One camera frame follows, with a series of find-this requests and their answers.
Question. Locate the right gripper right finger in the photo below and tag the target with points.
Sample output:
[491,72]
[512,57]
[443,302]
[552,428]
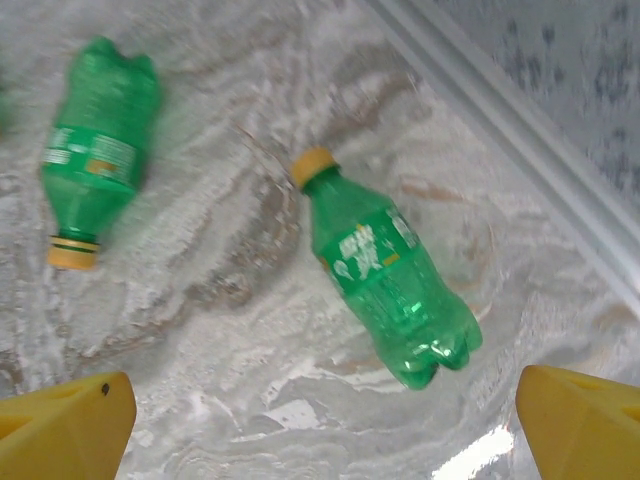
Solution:
[585,435]

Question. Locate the grooved aluminium side rail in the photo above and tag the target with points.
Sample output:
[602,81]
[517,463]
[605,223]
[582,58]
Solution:
[500,110]

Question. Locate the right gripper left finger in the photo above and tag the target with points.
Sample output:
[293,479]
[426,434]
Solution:
[60,435]

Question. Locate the green soda bottle yellow cap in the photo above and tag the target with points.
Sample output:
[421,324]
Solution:
[380,270]
[95,140]

